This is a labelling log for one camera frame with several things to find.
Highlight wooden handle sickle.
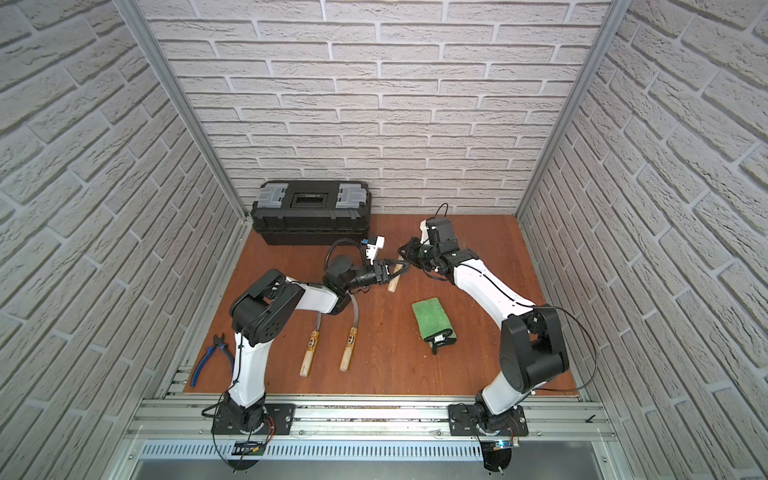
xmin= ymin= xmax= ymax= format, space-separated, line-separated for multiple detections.
xmin=387 ymin=256 xmax=403 ymax=293
xmin=339 ymin=295 xmax=359 ymax=372
xmin=299 ymin=312 xmax=322 ymax=378

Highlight green rag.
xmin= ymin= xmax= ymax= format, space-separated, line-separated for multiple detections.
xmin=412 ymin=297 xmax=457 ymax=355

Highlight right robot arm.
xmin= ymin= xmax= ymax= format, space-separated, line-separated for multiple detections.
xmin=400 ymin=216 xmax=569 ymax=417

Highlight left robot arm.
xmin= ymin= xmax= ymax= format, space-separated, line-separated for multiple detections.
xmin=225 ymin=255 xmax=409 ymax=411

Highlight black plastic toolbox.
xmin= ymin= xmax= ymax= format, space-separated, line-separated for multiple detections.
xmin=250 ymin=180 xmax=372 ymax=245

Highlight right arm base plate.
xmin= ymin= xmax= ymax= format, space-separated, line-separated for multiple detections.
xmin=447 ymin=403 xmax=529 ymax=438

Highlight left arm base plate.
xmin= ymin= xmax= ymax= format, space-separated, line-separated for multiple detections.
xmin=212 ymin=403 xmax=296 ymax=436

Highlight blue handled pliers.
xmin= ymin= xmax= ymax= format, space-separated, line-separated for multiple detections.
xmin=190 ymin=333 xmax=235 ymax=388

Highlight aluminium front rail frame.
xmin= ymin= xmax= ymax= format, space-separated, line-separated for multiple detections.
xmin=105 ymin=394 xmax=630 ymax=479

